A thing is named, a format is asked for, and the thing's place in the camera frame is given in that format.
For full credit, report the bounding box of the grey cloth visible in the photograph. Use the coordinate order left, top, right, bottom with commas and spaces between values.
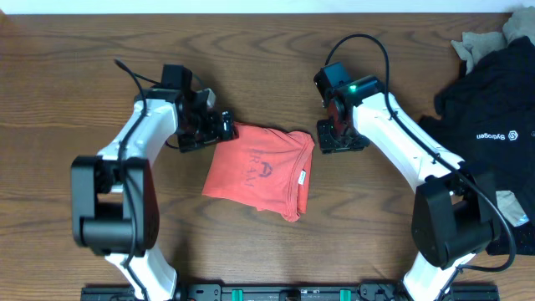
451, 6, 534, 75

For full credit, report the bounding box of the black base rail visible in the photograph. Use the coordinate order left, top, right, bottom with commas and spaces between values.
80, 283, 501, 301

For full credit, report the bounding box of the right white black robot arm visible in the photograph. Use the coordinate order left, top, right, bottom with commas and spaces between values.
313, 69, 501, 300

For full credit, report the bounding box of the black garment with logo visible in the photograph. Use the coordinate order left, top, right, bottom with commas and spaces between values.
419, 37, 534, 255

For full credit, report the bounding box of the orange red t-shirt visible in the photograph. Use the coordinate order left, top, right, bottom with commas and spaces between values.
202, 123, 315, 222

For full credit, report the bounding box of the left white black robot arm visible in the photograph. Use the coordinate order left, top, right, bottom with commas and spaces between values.
70, 88, 235, 300

